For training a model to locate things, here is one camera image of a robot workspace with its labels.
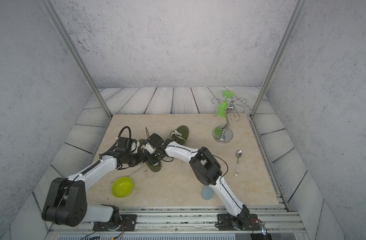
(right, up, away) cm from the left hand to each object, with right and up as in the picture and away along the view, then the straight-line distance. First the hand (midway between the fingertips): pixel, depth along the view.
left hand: (150, 158), depth 88 cm
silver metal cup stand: (+48, +13, +20) cm, 53 cm away
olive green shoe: (+2, -6, +2) cm, 7 cm away
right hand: (-1, -3, +3) cm, 5 cm away
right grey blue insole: (+32, -18, -5) cm, 37 cm away
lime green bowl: (-14, -15, -5) cm, 21 cm away
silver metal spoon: (+55, +1, +9) cm, 55 cm away
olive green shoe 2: (+17, +13, +13) cm, 25 cm away
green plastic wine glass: (+45, +32, +11) cm, 56 cm away
